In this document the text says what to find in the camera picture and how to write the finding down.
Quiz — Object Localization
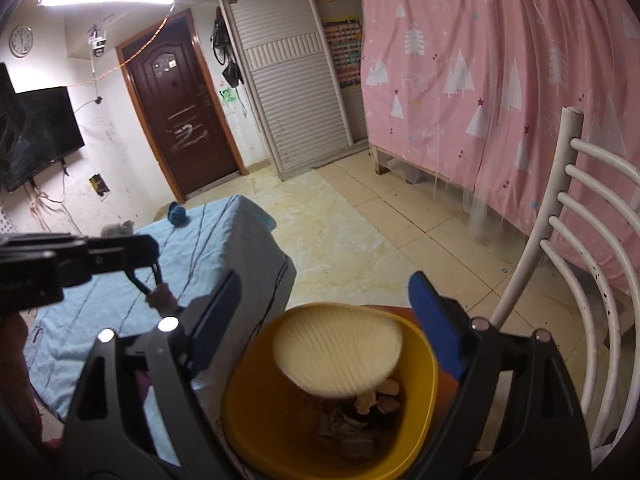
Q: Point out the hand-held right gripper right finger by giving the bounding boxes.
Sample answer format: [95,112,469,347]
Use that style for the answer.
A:
[407,270,592,480]

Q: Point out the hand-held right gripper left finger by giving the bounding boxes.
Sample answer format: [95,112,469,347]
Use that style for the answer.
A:
[62,269,243,480]

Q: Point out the pale pink tissue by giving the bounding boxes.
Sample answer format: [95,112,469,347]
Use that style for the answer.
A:
[145,282,179,317]

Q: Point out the yellow plastic bin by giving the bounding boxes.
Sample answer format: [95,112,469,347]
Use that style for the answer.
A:
[221,301,440,479]

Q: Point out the cream paper bowl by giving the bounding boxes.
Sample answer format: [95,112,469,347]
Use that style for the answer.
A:
[272,304,405,397]

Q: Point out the light blue printed tablecloth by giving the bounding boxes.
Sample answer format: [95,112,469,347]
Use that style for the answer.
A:
[25,195,297,466]

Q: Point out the tan crumpled scrap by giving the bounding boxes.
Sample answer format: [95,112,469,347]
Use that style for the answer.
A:
[355,379,402,415]

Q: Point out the dark red cloth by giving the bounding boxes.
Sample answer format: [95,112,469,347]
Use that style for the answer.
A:
[0,310,47,461]

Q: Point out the dark brown door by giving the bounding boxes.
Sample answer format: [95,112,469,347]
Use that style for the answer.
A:
[116,8,246,202]

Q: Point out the white metal chair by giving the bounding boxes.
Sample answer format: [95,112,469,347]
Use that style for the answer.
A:
[487,106,640,457]

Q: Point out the black hanging bags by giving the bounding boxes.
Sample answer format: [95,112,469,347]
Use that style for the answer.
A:
[212,6,245,89]

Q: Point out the white slatted wardrobe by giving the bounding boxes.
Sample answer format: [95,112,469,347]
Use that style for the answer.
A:
[216,0,371,181]

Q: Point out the pink tree print curtain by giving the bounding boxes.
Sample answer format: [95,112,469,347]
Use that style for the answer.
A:
[359,0,640,302]

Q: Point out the white power cables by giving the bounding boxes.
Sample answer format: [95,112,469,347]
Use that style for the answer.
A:
[29,180,84,237]

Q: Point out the black wall television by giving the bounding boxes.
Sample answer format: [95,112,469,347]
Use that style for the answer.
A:
[0,86,86,193]

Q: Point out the orange hanging string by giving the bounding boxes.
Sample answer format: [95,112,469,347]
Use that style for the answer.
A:
[65,16,172,89]

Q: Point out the round white wall clock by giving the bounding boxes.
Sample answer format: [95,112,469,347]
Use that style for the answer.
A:
[10,25,34,59]

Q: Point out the white security camera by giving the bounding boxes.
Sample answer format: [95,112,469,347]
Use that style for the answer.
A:
[87,25,109,57]

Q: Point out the colourful grid wall chart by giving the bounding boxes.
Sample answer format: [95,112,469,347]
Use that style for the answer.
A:
[322,17,364,89]

